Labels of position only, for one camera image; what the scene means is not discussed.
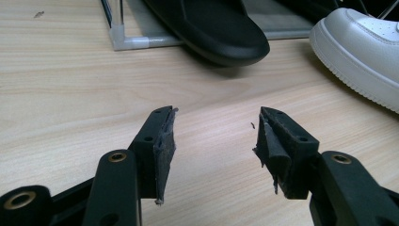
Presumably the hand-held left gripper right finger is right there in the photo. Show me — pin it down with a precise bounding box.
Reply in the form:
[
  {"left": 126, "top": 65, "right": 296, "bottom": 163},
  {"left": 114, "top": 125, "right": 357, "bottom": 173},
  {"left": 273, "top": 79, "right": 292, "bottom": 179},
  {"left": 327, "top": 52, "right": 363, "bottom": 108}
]
[{"left": 252, "top": 106, "right": 320, "bottom": 201}]

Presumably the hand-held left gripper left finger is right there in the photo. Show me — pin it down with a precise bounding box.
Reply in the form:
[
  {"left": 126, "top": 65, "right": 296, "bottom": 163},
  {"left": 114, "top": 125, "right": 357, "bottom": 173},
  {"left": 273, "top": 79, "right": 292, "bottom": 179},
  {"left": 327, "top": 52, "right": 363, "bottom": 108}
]
[{"left": 128, "top": 105, "right": 179, "bottom": 205}]

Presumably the grey metal shoe rack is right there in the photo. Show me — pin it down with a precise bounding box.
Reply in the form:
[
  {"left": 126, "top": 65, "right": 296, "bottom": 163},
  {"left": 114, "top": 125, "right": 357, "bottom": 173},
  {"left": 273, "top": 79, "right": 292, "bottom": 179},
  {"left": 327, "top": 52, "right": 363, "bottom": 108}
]
[{"left": 100, "top": 0, "right": 399, "bottom": 52}]

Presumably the black slipper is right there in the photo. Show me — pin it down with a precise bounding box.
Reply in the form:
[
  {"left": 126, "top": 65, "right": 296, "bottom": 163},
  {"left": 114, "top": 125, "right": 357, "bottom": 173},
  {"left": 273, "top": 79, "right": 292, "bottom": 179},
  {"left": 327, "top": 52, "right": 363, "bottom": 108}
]
[{"left": 142, "top": 0, "right": 271, "bottom": 68}]

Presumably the white sneaker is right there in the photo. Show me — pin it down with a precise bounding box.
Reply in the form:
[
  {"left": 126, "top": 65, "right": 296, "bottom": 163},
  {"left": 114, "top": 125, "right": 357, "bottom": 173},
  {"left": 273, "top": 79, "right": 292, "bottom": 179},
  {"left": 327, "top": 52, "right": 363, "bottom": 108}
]
[{"left": 309, "top": 8, "right": 399, "bottom": 115}]

